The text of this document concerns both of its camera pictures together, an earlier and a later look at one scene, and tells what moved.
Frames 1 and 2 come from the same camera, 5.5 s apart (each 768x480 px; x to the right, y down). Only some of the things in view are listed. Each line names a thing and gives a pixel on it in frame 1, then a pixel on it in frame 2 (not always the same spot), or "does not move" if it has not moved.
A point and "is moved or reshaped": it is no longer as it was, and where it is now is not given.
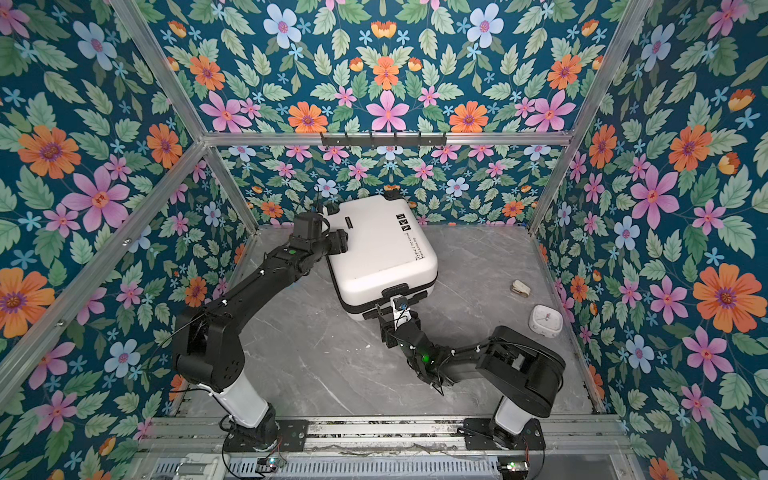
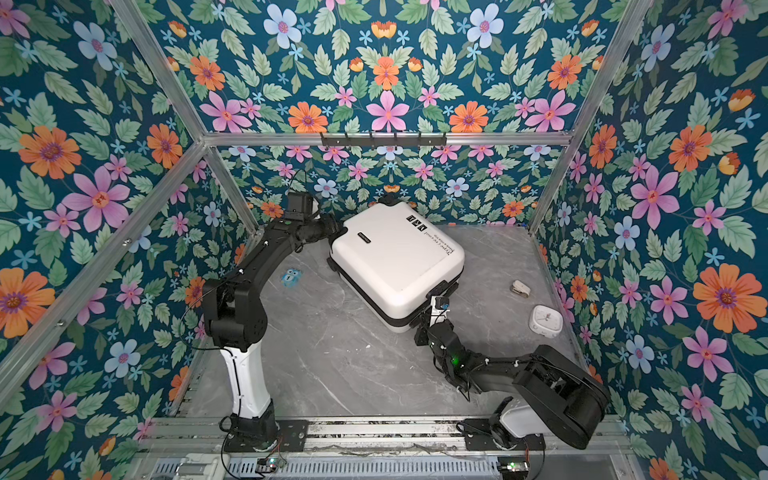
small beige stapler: (519, 287) does not move
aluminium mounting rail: (389, 437) does not move
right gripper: (389, 333) → (425, 330)
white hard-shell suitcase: (390, 253) is moved or reshaped
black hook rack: (372, 141) does not move
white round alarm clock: (545, 321) does not move
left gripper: (339, 243) → (330, 225)
